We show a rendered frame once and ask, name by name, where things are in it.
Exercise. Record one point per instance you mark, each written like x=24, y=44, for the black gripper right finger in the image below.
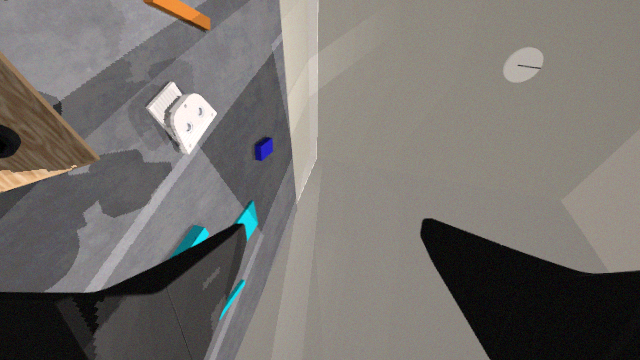
x=521, y=307

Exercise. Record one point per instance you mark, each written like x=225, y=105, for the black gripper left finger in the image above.
x=168, y=312

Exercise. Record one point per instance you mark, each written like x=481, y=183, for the blue rectangular block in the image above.
x=263, y=148

